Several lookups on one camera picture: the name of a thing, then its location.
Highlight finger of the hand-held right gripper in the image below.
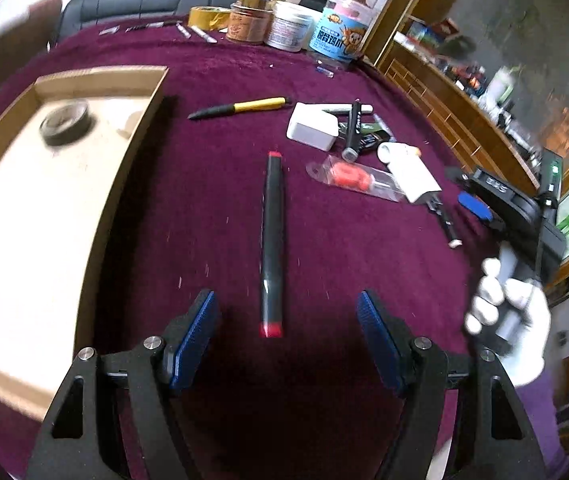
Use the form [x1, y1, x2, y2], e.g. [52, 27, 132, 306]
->
[457, 190, 495, 223]
[445, 166, 475, 186]

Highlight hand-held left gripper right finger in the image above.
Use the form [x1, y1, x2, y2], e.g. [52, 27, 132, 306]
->
[355, 289, 547, 480]

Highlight person's right forearm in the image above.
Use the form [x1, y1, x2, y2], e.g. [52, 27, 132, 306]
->
[513, 374, 569, 480]

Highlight person's right hand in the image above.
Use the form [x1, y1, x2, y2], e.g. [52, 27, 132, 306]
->
[464, 257, 552, 388]

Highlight yellow tape roll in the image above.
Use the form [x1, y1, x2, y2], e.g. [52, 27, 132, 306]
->
[187, 6, 232, 33]

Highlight white plastic tub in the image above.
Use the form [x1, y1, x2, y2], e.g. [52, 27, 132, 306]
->
[266, 1, 315, 52]

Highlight black leather sofa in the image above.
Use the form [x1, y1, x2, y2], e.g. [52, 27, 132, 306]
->
[57, 0, 245, 43]

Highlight white bottle with orange cap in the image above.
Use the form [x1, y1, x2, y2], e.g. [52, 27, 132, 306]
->
[377, 141, 442, 205]

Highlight white marker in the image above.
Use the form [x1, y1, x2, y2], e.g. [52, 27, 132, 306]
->
[314, 104, 374, 116]

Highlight white power adapter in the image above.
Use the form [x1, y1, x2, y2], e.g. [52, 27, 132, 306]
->
[285, 102, 340, 152]

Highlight yellow and black pen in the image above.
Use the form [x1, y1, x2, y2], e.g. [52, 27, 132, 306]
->
[188, 96, 291, 121]

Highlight grey tape roll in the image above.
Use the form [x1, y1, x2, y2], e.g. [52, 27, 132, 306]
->
[39, 101, 91, 147]

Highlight large jar with blue label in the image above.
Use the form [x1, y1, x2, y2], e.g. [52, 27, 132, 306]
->
[308, 0, 384, 63]

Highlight row of shelf trinkets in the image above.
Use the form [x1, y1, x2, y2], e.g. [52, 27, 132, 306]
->
[404, 15, 569, 171]

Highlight brown plastic jar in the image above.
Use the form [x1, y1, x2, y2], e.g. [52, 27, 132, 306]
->
[225, 2, 272, 46]

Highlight black marker with red ends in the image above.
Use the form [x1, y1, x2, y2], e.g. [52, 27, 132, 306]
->
[258, 150, 286, 338]

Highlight wooden cabinet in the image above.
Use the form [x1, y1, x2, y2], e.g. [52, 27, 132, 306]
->
[374, 0, 565, 191]

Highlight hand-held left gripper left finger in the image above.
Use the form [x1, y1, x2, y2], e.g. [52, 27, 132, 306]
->
[24, 289, 222, 480]

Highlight dark green box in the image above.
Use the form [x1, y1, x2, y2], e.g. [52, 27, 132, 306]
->
[337, 112, 397, 156]

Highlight cardboard tray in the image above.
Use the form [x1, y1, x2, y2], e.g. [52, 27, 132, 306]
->
[0, 65, 170, 421]

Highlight black pen with white tip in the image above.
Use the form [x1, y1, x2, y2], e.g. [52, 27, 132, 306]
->
[427, 197, 465, 251]

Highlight black marker with grey cap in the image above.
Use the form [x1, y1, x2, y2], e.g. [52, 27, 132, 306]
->
[341, 100, 363, 162]

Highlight orange screwdriver in clear pack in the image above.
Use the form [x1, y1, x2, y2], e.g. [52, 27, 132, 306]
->
[305, 154, 407, 204]

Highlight thin black pen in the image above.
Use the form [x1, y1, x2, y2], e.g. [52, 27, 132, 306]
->
[124, 21, 182, 31]

